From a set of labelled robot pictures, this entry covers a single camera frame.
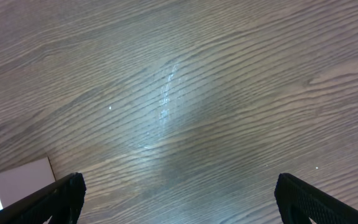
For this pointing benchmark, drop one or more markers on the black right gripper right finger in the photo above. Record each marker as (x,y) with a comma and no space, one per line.
(299,202)

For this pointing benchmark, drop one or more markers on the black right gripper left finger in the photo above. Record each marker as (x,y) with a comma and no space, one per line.
(58,203)

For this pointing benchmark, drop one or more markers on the white cardboard box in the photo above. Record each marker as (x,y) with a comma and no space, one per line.
(20,182)

